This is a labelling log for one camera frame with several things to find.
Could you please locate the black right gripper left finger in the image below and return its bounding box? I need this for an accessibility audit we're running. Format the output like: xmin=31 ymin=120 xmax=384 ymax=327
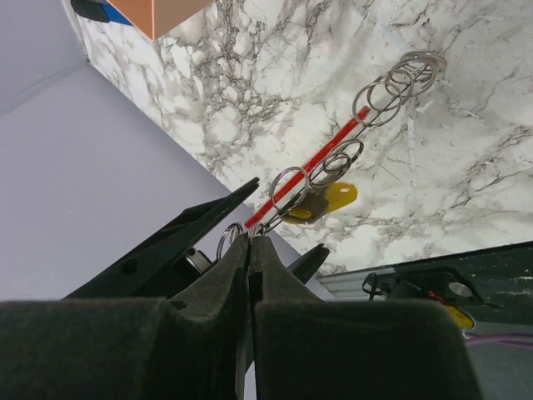
xmin=1 ymin=235 xmax=250 ymax=399

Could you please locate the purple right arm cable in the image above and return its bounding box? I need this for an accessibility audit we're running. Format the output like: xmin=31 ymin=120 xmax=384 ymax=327
xmin=464 ymin=331 xmax=533 ymax=349

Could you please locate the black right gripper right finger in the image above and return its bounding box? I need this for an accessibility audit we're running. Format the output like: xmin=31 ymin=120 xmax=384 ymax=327
xmin=249 ymin=237 xmax=482 ymax=399

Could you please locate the peach plastic desk organizer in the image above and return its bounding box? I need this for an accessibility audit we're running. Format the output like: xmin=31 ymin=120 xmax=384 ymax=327
xmin=109 ymin=0 xmax=213 ymax=41

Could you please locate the yellow head key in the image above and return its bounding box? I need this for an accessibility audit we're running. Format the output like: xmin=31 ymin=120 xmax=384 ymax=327
xmin=281 ymin=182 xmax=358 ymax=224

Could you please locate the blue black stapler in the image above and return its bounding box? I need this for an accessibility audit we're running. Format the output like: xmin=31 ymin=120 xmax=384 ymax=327
xmin=69 ymin=0 xmax=132 ymax=26

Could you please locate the grey red key organizer plate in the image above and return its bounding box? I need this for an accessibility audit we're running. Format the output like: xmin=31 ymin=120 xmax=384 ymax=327
xmin=216 ymin=50 xmax=447 ymax=259

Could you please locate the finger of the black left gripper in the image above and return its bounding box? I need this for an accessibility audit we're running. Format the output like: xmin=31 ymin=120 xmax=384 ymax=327
xmin=289 ymin=244 xmax=330 ymax=288
xmin=67 ymin=177 xmax=259 ymax=299

